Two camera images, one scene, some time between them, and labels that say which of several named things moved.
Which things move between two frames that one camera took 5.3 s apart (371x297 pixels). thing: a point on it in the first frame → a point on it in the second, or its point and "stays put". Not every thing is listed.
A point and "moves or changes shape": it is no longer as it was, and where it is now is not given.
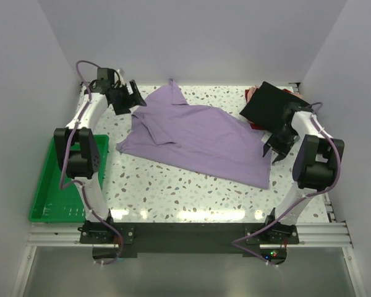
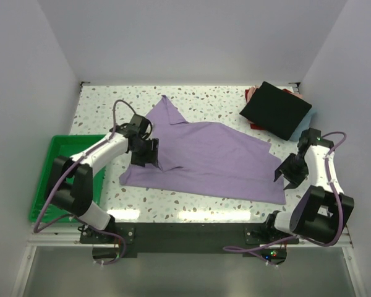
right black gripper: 282,151 → 294,180
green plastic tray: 51,204 stays put
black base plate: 190,239 stays put
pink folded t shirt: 252,90 stays put
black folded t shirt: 271,106 stays put
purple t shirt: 211,140 moves or changes shape
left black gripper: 135,97 → 151,157
